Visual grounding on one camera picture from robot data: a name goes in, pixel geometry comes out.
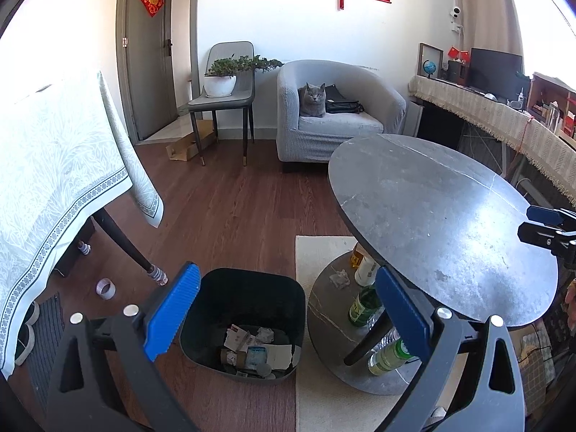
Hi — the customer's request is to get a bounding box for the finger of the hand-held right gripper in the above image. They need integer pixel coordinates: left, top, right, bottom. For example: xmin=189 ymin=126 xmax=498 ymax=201
xmin=517 ymin=221 xmax=576 ymax=248
xmin=527 ymin=206 xmax=576 ymax=226

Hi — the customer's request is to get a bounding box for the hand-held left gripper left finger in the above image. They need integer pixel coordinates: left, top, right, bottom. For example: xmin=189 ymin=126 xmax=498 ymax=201
xmin=45 ymin=261 xmax=202 ymax=432

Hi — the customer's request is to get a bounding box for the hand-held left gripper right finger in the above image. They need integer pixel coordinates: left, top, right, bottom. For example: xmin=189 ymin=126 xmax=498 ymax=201
xmin=373 ymin=266 xmax=527 ymax=432

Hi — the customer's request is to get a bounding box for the white paper envelope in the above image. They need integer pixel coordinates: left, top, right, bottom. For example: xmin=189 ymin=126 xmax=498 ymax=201
xmin=224 ymin=324 xmax=257 ymax=352

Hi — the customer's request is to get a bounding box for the black trash bin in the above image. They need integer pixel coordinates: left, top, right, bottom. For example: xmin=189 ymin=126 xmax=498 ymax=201
xmin=179 ymin=267 xmax=307 ymax=385

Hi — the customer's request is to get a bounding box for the person's right hand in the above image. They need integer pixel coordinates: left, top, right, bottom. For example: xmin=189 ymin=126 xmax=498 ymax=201
xmin=564 ymin=279 xmax=576 ymax=330

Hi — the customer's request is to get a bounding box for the green glass bottle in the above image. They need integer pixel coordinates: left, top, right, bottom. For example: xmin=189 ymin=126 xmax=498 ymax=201
xmin=347 ymin=284 xmax=383 ymax=327

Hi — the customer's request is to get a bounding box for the clear bottle with green label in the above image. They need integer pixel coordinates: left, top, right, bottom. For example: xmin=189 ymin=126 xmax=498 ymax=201
xmin=366 ymin=337 xmax=421 ymax=376

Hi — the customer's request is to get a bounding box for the white plastic bottle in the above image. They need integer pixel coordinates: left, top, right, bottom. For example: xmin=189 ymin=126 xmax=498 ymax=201
xmin=355 ymin=254 xmax=381 ymax=286

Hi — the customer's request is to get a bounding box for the dark dining table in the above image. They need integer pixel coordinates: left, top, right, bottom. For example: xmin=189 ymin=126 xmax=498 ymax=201
xmin=76 ymin=207 xmax=168 ymax=286

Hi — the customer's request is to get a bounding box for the round grey marble table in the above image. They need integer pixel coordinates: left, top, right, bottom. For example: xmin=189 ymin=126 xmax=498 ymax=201
xmin=306 ymin=134 xmax=559 ymax=397

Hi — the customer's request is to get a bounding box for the desk with beige lace cloth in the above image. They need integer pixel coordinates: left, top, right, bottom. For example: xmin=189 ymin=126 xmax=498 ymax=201
xmin=407 ymin=74 xmax=576 ymax=199

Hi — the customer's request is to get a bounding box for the wooden shelf with items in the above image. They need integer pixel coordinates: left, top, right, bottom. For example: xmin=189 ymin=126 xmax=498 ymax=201
xmin=526 ymin=72 xmax=576 ymax=138

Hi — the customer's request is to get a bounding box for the cream rug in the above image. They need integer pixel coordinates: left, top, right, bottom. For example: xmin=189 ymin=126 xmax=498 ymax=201
xmin=294 ymin=234 xmax=451 ymax=432

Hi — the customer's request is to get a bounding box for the dark striped floor mat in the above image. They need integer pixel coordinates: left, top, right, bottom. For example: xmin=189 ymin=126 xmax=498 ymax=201
xmin=15 ymin=292 xmax=66 ymax=415

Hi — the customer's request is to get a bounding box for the black monitor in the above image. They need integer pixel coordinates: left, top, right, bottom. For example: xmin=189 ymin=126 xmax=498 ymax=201
xmin=468 ymin=48 xmax=524 ymax=97

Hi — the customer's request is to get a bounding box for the cardboard box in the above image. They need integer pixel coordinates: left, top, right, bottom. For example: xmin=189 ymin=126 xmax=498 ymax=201
xmin=166 ymin=119 xmax=217 ymax=162

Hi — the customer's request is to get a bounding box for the dark brown speaker box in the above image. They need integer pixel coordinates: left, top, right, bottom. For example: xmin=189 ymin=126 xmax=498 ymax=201
xmin=445 ymin=59 xmax=471 ymax=84

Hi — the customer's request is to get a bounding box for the grey armchair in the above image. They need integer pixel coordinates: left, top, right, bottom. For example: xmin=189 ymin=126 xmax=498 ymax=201
xmin=276 ymin=59 xmax=408 ymax=174

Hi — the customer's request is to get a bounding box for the white patterned tablecloth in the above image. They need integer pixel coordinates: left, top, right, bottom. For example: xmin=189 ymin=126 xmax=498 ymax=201
xmin=0 ymin=71 xmax=163 ymax=379

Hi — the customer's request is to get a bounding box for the grey dining chair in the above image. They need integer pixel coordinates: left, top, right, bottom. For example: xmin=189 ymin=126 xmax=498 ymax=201
xmin=186 ymin=41 xmax=257 ymax=166

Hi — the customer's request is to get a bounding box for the beige curtain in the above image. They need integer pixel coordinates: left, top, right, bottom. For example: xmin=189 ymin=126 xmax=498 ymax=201
xmin=454 ymin=0 xmax=525 ymax=68

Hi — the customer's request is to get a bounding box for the black handbag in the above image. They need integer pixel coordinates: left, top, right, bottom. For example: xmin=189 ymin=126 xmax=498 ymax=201
xmin=324 ymin=84 xmax=365 ymax=114

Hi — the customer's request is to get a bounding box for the grey cat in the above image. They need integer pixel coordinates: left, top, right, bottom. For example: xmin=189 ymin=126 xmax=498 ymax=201
xmin=298 ymin=82 xmax=328 ymax=118

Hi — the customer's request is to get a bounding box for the potted green plant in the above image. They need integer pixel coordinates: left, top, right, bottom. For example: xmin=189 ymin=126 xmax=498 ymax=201
xmin=203 ymin=54 xmax=285 ymax=98

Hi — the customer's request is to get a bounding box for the grey door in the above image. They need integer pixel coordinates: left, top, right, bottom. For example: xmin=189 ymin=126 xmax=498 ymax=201
xmin=118 ymin=0 xmax=181 ymax=141

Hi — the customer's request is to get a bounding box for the wooden picture frame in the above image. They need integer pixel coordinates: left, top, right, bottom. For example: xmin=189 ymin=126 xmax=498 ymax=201
xmin=417 ymin=42 xmax=444 ymax=79

